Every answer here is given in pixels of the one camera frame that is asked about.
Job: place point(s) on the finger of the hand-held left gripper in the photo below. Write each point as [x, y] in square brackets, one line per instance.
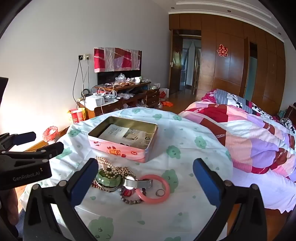
[55, 149]
[25, 136]

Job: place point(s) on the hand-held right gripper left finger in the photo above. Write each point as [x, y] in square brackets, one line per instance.
[84, 183]

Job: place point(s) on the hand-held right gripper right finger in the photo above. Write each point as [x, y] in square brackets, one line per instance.
[205, 183]

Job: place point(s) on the green jade bangle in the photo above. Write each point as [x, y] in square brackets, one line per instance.
[108, 182]

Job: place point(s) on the pink tin box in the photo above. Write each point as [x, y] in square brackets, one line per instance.
[120, 150]

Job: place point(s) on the silver wristwatch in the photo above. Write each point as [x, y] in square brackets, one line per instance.
[138, 183]

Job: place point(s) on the pink bangle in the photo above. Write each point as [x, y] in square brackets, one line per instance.
[150, 200]

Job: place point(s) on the person's left hand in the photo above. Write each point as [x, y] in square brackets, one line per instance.
[9, 208]

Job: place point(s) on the pink plastic bag bin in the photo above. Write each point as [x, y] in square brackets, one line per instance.
[50, 134]

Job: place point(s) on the white green printed tablecloth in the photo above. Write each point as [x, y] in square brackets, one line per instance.
[185, 162]

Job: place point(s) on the red carton box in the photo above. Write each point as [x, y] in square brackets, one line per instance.
[77, 115]

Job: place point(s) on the printed paper leaflet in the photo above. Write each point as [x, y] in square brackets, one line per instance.
[115, 133]

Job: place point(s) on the white box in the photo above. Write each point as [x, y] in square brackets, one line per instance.
[94, 100]

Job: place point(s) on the patchwork quilt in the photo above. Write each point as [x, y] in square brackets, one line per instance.
[254, 139]

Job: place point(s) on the black television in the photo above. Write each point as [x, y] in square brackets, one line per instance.
[108, 77]

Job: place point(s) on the white shopping bag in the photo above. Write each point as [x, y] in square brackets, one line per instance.
[164, 93]

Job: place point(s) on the wooden television cabinet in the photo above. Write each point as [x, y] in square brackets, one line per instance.
[138, 92]

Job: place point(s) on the white mug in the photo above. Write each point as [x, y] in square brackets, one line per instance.
[137, 80]

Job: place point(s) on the red pink patchwork cloth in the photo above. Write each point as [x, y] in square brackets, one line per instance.
[115, 59]

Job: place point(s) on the wooden wardrobe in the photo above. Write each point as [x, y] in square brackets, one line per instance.
[231, 76]

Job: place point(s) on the wooden headboard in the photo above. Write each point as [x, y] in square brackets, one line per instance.
[291, 112]

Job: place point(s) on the wooden door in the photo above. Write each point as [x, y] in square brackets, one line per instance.
[175, 64]

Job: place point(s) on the red paper decoration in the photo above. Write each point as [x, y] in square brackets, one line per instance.
[222, 51]

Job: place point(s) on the wall power outlet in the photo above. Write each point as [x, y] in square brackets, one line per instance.
[84, 57]

